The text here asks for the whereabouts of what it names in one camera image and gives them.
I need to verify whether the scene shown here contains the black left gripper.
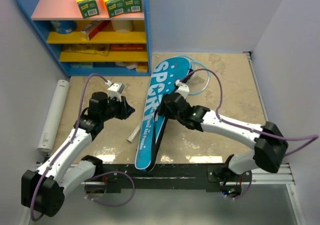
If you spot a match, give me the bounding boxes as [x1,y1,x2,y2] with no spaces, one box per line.
[101,94,135,122]

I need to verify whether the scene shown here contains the blue sport racket bag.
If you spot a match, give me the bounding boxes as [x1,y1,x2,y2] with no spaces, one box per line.
[134,56,192,172]

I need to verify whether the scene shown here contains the blue badminton racket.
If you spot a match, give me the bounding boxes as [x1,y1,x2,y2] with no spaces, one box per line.
[176,54,211,96]
[127,125,141,143]

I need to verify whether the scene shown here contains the white shuttlecock tube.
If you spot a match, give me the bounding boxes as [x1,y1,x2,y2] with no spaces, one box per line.
[37,79,70,153]

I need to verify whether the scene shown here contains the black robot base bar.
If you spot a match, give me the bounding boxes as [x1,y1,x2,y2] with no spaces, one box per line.
[84,163,238,193]

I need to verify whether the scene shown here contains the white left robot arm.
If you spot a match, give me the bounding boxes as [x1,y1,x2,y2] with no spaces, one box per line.
[21,91,135,217]

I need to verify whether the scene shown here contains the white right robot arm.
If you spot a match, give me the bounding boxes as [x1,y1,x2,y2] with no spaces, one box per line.
[157,92,288,182]

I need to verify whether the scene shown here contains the silver orange snack pack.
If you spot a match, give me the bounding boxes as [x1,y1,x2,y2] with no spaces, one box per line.
[80,20,104,41]

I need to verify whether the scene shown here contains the yellow white small packs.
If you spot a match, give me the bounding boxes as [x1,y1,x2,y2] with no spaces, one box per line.
[115,61,148,73]

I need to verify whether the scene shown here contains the blue green bottom boxes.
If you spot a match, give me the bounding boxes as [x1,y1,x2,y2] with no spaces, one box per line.
[66,61,94,69]

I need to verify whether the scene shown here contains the red flat box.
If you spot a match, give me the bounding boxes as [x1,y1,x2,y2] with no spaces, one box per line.
[110,43,144,51]

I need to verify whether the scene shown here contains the yellow snack bags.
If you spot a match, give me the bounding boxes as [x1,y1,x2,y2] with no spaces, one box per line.
[62,43,110,56]

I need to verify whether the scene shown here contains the blue shelf unit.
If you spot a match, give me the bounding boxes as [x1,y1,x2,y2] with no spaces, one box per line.
[17,0,151,77]

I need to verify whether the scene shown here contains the blue round can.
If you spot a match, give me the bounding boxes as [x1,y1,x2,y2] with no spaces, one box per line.
[50,20,77,35]

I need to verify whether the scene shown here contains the orange green box middle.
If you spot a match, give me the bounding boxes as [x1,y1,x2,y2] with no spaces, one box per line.
[100,0,125,19]

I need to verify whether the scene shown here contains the orange green box left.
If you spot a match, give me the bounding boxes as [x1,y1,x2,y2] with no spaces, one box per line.
[75,0,100,19]

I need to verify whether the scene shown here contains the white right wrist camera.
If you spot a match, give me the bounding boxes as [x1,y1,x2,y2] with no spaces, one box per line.
[174,79,190,99]

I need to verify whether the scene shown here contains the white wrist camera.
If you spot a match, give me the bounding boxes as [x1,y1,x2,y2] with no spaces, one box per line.
[107,82,125,100]
[174,79,190,99]

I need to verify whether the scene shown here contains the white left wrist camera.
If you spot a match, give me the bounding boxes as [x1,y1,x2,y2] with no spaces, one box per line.
[107,82,125,100]

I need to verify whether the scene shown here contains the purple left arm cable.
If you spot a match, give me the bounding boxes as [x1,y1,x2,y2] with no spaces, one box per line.
[29,72,111,222]

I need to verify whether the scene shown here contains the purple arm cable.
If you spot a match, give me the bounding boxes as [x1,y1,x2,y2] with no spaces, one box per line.
[29,72,111,222]
[178,68,320,158]

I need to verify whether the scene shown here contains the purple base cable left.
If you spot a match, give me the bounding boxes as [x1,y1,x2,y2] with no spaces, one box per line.
[83,170,136,207]

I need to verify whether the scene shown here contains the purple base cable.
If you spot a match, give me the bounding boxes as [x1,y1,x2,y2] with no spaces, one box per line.
[223,174,253,201]
[83,170,136,207]

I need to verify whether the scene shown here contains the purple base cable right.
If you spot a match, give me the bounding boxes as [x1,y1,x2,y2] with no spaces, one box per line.
[223,174,253,201]

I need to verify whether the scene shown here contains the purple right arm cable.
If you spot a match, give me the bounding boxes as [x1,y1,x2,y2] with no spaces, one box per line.
[178,68,320,158]

